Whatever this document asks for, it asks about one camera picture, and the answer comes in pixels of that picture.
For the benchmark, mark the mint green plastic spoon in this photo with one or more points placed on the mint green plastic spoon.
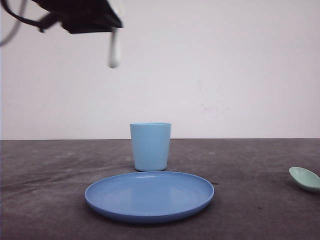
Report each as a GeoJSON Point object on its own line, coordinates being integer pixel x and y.
{"type": "Point", "coordinates": [305, 178]}

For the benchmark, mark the light blue plastic cup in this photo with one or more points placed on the light blue plastic cup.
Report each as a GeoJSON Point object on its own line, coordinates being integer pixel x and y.
{"type": "Point", "coordinates": [150, 145]}

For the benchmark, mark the white plastic fork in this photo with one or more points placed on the white plastic fork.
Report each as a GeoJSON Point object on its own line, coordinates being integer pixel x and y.
{"type": "Point", "coordinates": [114, 45]}

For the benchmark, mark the blue plastic plate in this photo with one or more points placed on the blue plastic plate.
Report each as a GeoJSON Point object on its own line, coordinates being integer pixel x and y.
{"type": "Point", "coordinates": [150, 197]}

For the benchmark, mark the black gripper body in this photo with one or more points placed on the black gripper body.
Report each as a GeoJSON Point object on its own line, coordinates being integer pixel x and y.
{"type": "Point", "coordinates": [81, 16]}

